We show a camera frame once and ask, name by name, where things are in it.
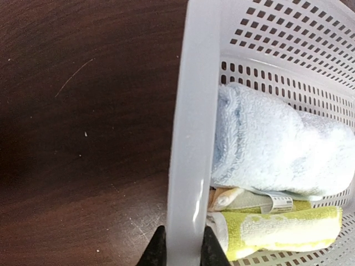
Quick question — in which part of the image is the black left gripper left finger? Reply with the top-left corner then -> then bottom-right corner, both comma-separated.
137,226 -> 166,266

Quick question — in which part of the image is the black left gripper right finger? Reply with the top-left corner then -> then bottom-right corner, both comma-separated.
200,226 -> 230,266

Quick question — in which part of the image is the green patterned white towel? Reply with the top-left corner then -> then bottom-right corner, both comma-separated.
206,187 -> 342,261

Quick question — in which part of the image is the light blue towel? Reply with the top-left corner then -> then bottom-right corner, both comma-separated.
211,83 -> 354,198

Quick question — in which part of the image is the white perforated plastic basket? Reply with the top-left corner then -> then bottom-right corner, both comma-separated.
166,1 -> 354,265

